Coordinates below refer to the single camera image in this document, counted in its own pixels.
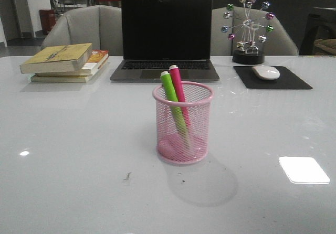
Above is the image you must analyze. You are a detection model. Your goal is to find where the green highlighter pen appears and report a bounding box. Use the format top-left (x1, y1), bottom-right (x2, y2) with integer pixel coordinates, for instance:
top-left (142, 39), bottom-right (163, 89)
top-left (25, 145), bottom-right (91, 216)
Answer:
top-left (160, 71), bottom-right (190, 148)

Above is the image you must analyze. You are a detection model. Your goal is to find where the pink highlighter pen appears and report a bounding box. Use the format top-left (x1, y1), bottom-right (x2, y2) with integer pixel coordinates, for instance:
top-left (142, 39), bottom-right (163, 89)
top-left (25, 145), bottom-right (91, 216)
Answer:
top-left (169, 65), bottom-right (190, 127)

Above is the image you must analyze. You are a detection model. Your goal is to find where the pink mesh pen holder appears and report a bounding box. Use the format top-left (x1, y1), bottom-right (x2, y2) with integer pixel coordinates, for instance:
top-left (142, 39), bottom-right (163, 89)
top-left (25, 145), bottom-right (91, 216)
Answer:
top-left (152, 81), bottom-right (214, 165)

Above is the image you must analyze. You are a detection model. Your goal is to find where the grey open laptop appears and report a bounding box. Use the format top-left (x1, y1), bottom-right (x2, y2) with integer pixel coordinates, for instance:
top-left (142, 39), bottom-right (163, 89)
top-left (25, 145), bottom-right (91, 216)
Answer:
top-left (110, 0), bottom-right (219, 82)

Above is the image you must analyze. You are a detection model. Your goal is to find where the orange cover book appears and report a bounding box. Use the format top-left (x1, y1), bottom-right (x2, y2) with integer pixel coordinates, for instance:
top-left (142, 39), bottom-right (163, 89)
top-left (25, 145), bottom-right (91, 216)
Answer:
top-left (36, 50), bottom-right (109, 77)

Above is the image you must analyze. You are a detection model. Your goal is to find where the bottom cream book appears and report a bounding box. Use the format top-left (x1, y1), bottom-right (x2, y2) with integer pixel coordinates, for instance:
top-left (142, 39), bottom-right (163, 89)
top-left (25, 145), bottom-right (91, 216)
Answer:
top-left (30, 60), bottom-right (107, 83)

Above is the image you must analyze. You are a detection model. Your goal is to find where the white computer mouse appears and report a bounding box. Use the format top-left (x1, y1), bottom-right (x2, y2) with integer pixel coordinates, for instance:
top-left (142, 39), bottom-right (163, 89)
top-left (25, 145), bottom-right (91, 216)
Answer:
top-left (251, 65), bottom-right (280, 80)

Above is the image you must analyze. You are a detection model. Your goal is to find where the grey left armchair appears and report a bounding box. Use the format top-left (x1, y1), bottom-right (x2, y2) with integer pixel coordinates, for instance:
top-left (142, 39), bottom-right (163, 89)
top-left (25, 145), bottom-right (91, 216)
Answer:
top-left (41, 5), bottom-right (123, 56)

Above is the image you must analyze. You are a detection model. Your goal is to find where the yellow top book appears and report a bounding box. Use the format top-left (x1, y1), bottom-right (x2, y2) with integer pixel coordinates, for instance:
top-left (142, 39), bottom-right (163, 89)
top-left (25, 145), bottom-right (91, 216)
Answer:
top-left (20, 43), bottom-right (92, 73)

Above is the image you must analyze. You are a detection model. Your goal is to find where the ferris wheel desk toy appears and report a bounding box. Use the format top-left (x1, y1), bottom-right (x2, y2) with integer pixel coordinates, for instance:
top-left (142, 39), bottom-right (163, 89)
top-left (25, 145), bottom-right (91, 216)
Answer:
top-left (221, 0), bottom-right (275, 65)

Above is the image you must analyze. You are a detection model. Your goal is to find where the black mouse pad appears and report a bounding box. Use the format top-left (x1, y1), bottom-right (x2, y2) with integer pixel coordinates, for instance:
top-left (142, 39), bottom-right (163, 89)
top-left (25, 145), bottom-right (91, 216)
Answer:
top-left (234, 66), bottom-right (313, 90)

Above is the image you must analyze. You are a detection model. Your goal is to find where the red trash bin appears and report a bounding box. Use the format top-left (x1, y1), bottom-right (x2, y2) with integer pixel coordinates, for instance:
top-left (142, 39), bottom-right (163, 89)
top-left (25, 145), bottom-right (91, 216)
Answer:
top-left (39, 9), bottom-right (56, 35)

